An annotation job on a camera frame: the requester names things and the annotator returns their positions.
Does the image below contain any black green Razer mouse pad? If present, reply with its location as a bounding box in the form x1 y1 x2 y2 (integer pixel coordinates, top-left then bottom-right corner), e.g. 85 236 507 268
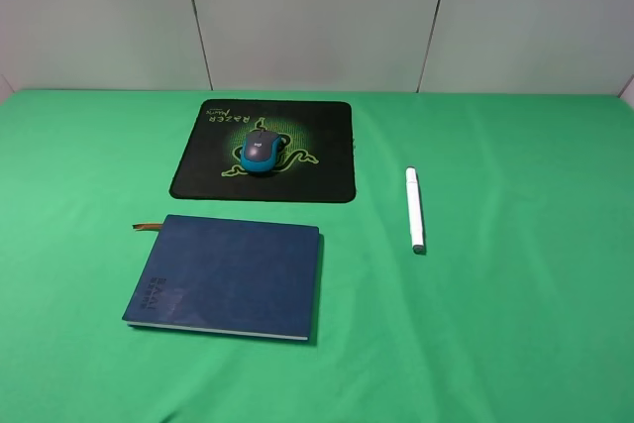
169 98 356 203

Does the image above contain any grey teal computer mouse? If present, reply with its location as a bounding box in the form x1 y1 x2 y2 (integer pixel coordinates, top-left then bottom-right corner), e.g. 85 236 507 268
240 130 282 174

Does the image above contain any white marker pen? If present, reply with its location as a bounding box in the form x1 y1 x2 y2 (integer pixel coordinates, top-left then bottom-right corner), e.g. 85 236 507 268
405 167 426 254

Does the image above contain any dark blue notebook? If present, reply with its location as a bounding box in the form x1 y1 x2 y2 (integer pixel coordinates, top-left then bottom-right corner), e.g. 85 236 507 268
123 215 320 341

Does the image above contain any green table cloth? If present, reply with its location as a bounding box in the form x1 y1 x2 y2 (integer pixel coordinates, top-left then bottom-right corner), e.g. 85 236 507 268
1 90 633 422

